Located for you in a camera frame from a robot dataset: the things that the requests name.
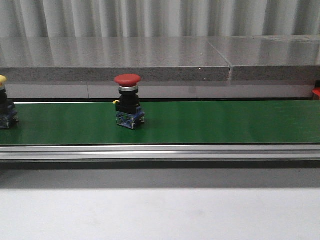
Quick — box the aluminium conveyor side rail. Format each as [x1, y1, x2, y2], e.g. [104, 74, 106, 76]
[0, 144, 320, 164]

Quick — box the grey stone slab left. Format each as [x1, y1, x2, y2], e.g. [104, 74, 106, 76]
[0, 37, 230, 83]

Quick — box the grey stone slab right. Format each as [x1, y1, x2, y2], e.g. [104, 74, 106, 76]
[208, 35, 320, 85]

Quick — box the white pleated curtain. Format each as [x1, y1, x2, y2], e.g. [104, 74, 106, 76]
[0, 0, 320, 38]

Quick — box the white panel below slabs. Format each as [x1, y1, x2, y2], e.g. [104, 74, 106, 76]
[5, 82, 315, 100]

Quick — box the green conveyor belt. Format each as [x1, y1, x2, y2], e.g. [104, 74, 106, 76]
[0, 100, 320, 145]

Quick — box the red plastic part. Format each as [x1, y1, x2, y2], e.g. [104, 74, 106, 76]
[312, 87, 320, 101]

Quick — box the grey stone slab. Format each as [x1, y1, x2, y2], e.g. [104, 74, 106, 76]
[208, 35, 320, 85]
[0, 37, 230, 83]

